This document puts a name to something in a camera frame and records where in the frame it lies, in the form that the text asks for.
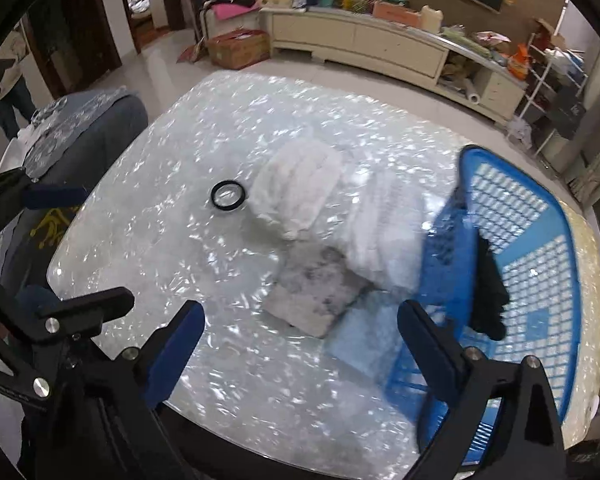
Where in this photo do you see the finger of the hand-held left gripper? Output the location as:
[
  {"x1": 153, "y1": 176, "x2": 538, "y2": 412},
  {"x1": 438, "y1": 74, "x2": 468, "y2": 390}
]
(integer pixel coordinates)
[
  {"x1": 17, "y1": 286, "x2": 135, "y2": 342},
  {"x1": 0, "y1": 167, "x2": 87, "y2": 211}
]

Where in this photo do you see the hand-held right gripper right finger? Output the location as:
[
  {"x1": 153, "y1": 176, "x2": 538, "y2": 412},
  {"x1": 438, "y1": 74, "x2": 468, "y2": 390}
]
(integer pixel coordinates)
[{"x1": 396, "y1": 299, "x2": 567, "y2": 448}]

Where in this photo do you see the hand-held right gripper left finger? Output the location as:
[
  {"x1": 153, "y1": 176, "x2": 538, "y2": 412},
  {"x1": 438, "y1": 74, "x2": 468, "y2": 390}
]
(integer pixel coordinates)
[{"x1": 62, "y1": 300, "x2": 206, "y2": 442}]

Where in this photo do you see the blue grey cloth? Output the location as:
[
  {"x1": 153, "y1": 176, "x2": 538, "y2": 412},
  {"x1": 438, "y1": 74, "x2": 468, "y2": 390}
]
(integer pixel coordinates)
[{"x1": 325, "y1": 302, "x2": 406, "y2": 391}]

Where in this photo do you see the black garment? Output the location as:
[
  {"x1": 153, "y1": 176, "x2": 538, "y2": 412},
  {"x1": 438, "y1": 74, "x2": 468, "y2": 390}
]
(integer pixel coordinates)
[{"x1": 467, "y1": 235, "x2": 511, "y2": 342}]

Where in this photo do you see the white striped garment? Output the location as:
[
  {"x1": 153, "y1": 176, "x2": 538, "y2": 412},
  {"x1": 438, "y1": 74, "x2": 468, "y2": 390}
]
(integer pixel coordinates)
[{"x1": 337, "y1": 160, "x2": 456, "y2": 293}]

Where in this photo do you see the mottled grey towel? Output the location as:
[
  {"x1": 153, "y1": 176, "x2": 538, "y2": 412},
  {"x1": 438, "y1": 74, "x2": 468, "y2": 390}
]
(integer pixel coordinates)
[{"x1": 262, "y1": 245, "x2": 373, "y2": 338}]

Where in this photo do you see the blue plastic laundry basket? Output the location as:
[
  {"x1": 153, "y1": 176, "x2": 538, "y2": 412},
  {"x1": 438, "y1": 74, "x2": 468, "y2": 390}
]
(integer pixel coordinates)
[{"x1": 377, "y1": 145, "x2": 583, "y2": 466}]

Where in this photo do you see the black hair tie ring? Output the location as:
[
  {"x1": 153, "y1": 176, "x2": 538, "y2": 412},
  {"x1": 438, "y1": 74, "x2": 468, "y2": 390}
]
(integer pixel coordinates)
[{"x1": 210, "y1": 180, "x2": 246, "y2": 211}]

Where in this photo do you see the small white fluffy towel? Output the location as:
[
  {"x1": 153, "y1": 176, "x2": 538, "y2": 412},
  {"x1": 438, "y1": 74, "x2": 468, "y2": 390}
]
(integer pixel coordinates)
[{"x1": 247, "y1": 141, "x2": 343, "y2": 241}]

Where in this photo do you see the patterned seat cushion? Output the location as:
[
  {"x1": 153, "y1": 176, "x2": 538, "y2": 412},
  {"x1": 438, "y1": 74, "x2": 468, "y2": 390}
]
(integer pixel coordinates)
[{"x1": 22, "y1": 89, "x2": 131, "y2": 181}]

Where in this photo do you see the grey chair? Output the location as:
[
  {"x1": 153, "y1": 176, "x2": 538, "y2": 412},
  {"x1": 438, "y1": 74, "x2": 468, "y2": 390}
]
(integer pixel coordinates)
[{"x1": 0, "y1": 87, "x2": 149, "y2": 281}]

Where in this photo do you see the brown cardboard box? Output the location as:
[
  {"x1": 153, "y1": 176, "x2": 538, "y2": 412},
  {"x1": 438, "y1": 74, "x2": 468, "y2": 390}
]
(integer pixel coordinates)
[{"x1": 206, "y1": 29, "x2": 272, "y2": 71}]

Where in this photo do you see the white plastic bag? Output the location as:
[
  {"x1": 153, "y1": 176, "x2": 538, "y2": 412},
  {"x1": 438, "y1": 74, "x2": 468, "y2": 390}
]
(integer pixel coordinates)
[{"x1": 506, "y1": 117, "x2": 535, "y2": 148}]

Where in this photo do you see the chair with pink cushion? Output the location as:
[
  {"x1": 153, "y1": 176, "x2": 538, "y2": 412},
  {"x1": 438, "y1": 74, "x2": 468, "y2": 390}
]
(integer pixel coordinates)
[{"x1": 199, "y1": 0, "x2": 262, "y2": 41}]

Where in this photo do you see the orange snack bag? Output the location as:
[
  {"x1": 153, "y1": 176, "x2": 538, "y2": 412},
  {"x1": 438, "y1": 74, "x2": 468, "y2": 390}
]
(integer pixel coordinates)
[{"x1": 510, "y1": 44, "x2": 532, "y2": 80}]

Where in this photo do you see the cream tv cabinet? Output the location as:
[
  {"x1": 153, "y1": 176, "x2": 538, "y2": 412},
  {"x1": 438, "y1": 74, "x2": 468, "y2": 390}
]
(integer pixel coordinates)
[{"x1": 260, "y1": 6, "x2": 529, "y2": 127}]

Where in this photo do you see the white plastic jug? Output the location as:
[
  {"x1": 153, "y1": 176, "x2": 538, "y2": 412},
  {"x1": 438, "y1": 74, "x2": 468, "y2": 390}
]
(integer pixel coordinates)
[{"x1": 419, "y1": 5, "x2": 446, "y2": 35}]

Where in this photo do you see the orange cardboard box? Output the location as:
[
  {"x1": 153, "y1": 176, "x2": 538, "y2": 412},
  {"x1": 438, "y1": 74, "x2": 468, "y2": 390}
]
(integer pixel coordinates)
[{"x1": 372, "y1": 0, "x2": 417, "y2": 27}]

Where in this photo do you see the white wire rack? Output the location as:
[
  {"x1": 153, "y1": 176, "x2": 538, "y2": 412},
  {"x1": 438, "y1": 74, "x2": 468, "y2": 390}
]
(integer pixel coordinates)
[{"x1": 505, "y1": 20, "x2": 592, "y2": 157}]

